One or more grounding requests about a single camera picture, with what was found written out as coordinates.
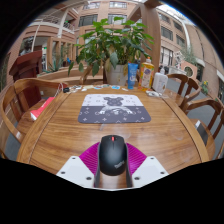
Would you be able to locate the blue tube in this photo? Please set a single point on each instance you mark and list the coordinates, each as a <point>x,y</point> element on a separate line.
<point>132,76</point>

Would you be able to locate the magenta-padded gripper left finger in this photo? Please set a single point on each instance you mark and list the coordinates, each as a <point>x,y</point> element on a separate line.
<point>75,170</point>

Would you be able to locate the green plant in white pot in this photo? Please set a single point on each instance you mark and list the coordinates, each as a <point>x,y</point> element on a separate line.
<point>113,43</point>

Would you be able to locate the grey bear-print mouse pad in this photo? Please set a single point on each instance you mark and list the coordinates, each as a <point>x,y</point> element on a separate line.
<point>113,110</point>

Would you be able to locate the wooden armchair with red book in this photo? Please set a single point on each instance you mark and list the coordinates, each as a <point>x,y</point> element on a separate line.
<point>11,123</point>

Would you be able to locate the red and white book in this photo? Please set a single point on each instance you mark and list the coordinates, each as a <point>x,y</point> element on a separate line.
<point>41,108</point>

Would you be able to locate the yellow dish soap bottle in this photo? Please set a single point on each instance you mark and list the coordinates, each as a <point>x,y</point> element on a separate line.
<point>146,76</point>

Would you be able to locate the white sculpture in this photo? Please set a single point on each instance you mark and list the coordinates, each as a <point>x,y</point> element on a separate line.
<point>179,59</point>

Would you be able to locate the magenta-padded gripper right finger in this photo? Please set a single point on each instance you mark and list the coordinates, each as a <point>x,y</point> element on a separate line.
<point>150,170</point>

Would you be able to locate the white pump bottle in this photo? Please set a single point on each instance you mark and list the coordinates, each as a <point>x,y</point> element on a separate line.
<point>160,83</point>

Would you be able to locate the dark red wooden lectern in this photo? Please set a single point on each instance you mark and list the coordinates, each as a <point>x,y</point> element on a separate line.
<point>26,66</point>

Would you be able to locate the key bunch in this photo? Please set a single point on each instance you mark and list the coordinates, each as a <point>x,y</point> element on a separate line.
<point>66,89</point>

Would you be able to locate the black computer mouse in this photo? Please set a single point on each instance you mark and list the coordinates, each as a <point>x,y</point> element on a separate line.
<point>113,155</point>

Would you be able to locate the wooden armchair with grey item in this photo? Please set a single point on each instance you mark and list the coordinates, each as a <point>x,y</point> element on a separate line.
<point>208,140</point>

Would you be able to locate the blue sticker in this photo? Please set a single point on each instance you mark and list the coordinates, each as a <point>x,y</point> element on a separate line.
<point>115,87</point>

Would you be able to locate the clear plastic packet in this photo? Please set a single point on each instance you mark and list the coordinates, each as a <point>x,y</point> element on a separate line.
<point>154,93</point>

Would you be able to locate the dark bust statue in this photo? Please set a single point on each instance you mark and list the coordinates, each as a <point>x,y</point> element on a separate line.
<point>26,48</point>

